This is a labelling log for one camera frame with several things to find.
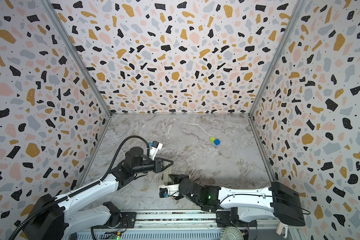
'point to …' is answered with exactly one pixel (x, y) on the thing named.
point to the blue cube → (217, 142)
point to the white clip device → (282, 228)
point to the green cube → (212, 139)
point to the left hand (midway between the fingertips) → (172, 162)
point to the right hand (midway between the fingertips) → (168, 175)
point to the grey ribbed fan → (230, 232)
